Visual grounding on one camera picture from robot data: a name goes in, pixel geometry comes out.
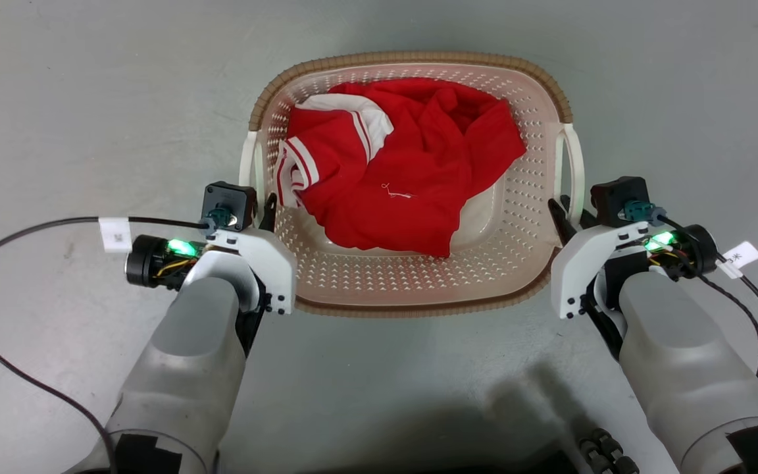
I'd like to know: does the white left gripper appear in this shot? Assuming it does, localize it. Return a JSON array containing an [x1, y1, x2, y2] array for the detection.
[[124, 192, 298, 315]]

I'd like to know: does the black corrugated hose bundle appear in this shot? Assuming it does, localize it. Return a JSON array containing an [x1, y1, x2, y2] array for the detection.
[[578, 427, 641, 474]]

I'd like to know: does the beige plastic laundry basket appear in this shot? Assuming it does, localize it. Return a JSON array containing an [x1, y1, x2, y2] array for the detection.
[[240, 51, 585, 319]]

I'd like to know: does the white left cable label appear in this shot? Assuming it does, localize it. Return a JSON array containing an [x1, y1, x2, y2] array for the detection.
[[99, 217, 134, 253]]

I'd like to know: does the white cable label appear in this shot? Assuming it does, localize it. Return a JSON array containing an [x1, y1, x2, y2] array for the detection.
[[720, 241, 758, 278], [99, 217, 134, 253]]

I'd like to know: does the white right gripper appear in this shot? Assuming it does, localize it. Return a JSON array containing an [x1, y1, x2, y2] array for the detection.
[[547, 195, 720, 321]]

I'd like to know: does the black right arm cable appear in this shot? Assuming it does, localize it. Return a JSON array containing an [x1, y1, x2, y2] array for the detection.
[[654, 213, 758, 394]]

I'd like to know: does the white right cable label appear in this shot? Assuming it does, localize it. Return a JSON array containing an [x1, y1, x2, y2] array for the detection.
[[720, 241, 758, 278]]

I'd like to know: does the red garment with white stripes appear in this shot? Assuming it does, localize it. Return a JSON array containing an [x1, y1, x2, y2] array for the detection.
[[274, 78, 528, 259]]

